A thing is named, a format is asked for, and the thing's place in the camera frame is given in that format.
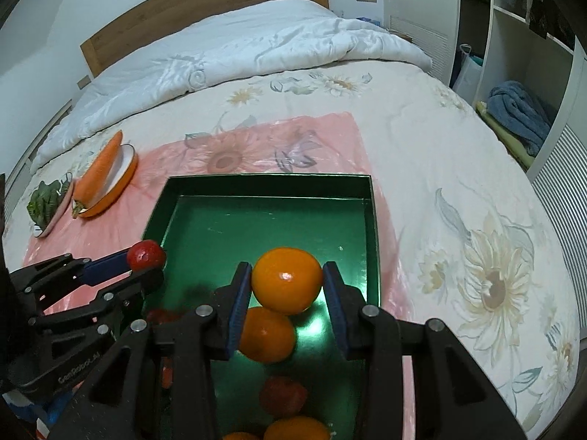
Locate pink plastic sheet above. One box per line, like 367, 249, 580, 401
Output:
21, 111, 406, 331

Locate white enamel plate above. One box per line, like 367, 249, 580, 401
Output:
31, 172, 75, 238

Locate dark hanging clothes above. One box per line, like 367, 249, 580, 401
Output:
527, 0, 576, 49

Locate white duvet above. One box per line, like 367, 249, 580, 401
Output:
30, 7, 434, 172

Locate carrot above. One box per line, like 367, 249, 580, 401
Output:
71, 129, 124, 218

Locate green leafy vegetable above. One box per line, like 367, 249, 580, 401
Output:
26, 179, 72, 227

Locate blue towel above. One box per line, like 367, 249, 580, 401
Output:
487, 80, 558, 157

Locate pale green folded cloth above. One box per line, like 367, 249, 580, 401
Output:
474, 101, 535, 168

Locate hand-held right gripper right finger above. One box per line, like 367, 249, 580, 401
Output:
322, 260, 528, 440

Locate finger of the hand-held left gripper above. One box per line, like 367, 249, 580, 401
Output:
28, 270, 165, 336
9, 247, 135, 305

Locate green tray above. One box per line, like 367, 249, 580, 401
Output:
142, 173, 381, 440

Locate white bag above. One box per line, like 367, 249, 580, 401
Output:
452, 43, 484, 102

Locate orange rimmed plate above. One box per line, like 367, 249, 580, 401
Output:
76, 143, 139, 218

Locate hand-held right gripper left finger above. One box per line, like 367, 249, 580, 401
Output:
46, 261, 253, 440

